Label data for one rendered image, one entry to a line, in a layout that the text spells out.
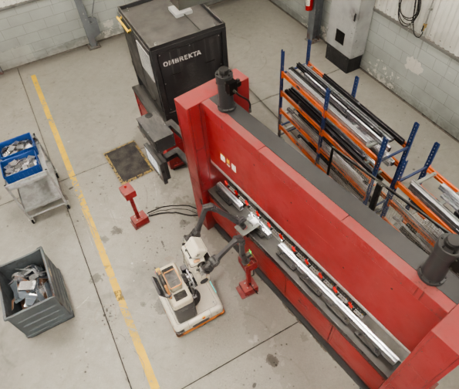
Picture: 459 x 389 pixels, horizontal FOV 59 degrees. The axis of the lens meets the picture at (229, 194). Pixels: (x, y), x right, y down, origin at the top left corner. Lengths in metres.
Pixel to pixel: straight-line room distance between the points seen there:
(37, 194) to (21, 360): 2.44
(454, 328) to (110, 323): 4.06
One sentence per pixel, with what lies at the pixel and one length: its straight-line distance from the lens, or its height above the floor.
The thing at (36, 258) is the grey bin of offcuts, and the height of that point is 0.55.
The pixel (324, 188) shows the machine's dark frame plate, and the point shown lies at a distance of 3.62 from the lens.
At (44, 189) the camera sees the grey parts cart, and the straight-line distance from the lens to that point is 7.00.
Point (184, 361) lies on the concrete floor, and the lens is 5.35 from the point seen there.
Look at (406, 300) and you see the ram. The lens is 3.54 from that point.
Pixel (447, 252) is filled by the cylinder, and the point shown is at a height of 2.72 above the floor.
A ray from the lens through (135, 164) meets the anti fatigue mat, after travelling 7.22.
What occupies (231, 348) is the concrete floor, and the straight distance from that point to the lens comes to 5.34.
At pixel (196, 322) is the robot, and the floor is 0.23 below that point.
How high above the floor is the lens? 5.07
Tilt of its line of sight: 51 degrees down
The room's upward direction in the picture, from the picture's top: 6 degrees counter-clockwise
